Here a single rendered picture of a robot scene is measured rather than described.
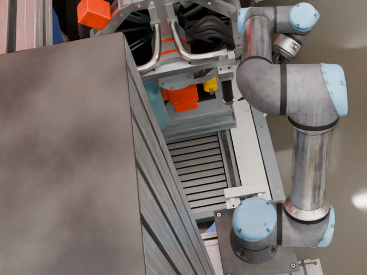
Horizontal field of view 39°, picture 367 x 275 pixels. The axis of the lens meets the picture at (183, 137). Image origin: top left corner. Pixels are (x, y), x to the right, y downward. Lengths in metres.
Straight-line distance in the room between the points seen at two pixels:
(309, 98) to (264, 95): 0.10
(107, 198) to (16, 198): 0.07
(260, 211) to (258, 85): 0.39
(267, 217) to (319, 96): 0.40
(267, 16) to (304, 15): 0.10
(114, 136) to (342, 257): 2.12
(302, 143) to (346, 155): 1.41
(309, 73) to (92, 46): 0.76
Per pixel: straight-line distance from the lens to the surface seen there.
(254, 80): 1.16
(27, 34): 0.49
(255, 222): 1.39
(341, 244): 2.48
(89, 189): 0.39
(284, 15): 1.51
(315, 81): 1.15
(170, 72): 1.71
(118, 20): 1.78
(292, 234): 1.41
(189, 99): 2.21
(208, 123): 2.54
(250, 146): 2.54
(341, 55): 2.93
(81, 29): 1.94
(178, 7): 1.92
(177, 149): 2.59
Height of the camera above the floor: 2.37
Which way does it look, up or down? 62 degrees down
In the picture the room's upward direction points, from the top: 17 degrees counter-clockwise
